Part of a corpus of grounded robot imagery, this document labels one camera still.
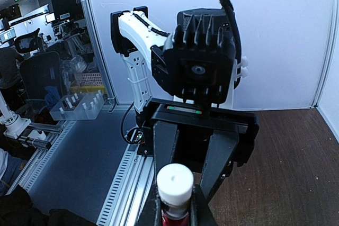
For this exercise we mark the white nail polish cap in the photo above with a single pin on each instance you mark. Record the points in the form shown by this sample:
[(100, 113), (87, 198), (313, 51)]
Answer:
[(175, 184)]

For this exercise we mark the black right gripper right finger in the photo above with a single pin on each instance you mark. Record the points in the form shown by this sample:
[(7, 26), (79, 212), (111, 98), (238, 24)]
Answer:
[(200, 213)]

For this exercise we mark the black office chair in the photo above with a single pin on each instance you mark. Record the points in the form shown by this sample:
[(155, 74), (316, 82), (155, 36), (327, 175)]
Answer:
[(40, 71)]

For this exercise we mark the seated person grey shirt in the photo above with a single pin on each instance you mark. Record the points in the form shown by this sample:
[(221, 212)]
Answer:
[(10, 77)]

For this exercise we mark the red nail polish bottle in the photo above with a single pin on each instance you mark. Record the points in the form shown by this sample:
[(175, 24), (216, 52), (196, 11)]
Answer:
[(175, 216)]

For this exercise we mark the pink perforated basket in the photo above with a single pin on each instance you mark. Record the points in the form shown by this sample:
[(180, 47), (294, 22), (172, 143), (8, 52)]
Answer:
[(88, 79)]

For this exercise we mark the black sleeved forearm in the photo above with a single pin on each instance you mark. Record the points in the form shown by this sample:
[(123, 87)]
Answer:
[(17, 209)]

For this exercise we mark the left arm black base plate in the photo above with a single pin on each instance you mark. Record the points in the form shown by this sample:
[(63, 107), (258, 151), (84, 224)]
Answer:
[(146, 147)]

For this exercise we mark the aluminium front frame rail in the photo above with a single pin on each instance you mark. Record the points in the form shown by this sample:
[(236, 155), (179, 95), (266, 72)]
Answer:
[(91, 171)]

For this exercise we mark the small white robot arm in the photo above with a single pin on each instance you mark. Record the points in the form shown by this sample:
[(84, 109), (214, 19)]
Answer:
[(15, 125)]

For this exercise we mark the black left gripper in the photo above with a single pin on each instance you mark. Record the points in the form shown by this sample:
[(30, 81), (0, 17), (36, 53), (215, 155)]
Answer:
[(205, 140)]

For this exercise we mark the clear plastic parts bin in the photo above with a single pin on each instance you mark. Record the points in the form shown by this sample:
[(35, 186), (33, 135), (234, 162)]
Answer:
[(81, 106)]

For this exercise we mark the left aluminium corner post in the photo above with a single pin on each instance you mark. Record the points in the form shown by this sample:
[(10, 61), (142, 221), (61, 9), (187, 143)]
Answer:
[(328, 53)]

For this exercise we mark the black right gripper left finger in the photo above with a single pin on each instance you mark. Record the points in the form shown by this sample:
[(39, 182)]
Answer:
[(151, 214)]

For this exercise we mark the left round circuit board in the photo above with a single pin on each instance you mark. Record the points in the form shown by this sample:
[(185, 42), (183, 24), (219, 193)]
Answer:
[(134, 136)]

